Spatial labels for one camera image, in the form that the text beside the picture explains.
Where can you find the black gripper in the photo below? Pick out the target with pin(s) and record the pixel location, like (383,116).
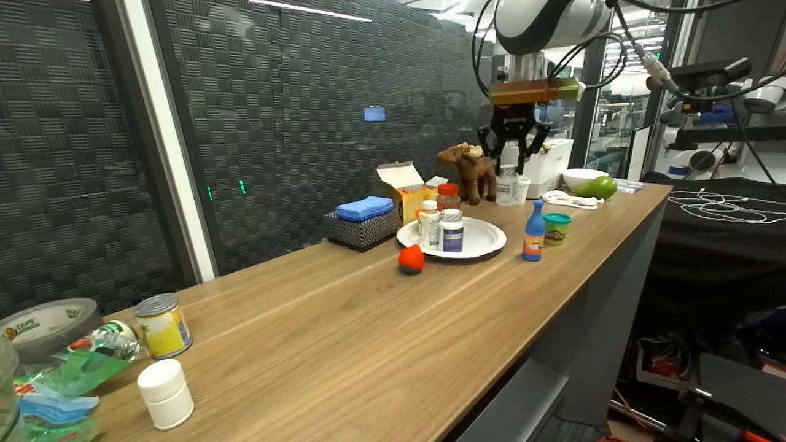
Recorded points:
(515,120)

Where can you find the white pill bottle grey lid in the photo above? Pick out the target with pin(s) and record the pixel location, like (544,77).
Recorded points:
(506,168)

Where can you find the blue pin-shaped toy bottle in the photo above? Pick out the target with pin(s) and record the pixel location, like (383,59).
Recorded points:
(533,235)

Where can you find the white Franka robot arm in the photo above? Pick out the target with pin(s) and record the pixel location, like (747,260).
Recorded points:
(548,21)

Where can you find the grey under-table drawer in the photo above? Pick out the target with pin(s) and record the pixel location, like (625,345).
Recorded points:
(517,405)

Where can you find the blue plastic packet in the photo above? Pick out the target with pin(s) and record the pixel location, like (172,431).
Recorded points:
(58,407)

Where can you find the clear glass bowl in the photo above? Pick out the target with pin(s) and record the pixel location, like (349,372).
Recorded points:
(5,383)

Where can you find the white lidded jar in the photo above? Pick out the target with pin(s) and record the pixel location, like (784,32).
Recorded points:
(166,395)

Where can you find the crinkled snack wrapper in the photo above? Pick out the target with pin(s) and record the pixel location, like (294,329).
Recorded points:
(111,337)

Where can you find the white pill bottle blue label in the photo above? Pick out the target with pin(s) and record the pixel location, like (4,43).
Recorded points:
(451,230)

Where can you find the slim stained white bottle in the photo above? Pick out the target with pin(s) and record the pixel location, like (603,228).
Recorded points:
(428,227)

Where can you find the white paper plate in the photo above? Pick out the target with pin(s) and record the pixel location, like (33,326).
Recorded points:
(483,235)

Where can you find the yellow green wrist-mounted block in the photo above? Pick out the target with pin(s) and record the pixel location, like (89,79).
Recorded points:
(537,91)

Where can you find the brown moose plush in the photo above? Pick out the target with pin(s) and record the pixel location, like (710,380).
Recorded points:
(473,168)

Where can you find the green plastic bag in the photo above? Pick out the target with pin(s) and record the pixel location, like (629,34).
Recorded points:
(75,372)

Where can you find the orange plush ball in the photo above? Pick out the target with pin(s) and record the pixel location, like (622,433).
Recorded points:
(410,257)

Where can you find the teal-lidded green dough cup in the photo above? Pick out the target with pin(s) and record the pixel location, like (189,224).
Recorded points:
(558,227)

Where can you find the white crumpled cloth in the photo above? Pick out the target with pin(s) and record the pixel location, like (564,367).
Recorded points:
(569,200)

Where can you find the open yellow cardboard box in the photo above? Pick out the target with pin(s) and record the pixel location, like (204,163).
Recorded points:
(414,196)

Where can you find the white window frame post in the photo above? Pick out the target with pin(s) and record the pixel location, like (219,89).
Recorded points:
(162,124)

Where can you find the white bowl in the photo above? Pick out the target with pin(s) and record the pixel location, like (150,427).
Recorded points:
(577,183)

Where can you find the green apple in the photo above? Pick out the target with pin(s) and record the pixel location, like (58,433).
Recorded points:
(606,188)

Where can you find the white plastic tub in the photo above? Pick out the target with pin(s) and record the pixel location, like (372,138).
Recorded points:
(523,189)

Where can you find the yellow can silver lid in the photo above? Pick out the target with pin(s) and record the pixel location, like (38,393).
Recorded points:
(166,326)

